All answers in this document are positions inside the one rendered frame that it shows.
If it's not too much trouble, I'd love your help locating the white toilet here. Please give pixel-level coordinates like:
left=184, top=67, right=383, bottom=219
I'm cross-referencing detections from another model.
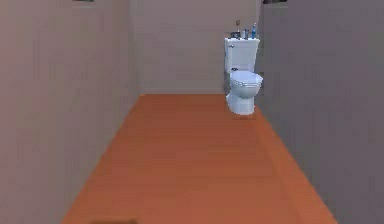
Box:
left=223, top=36, right=264, bottom=116

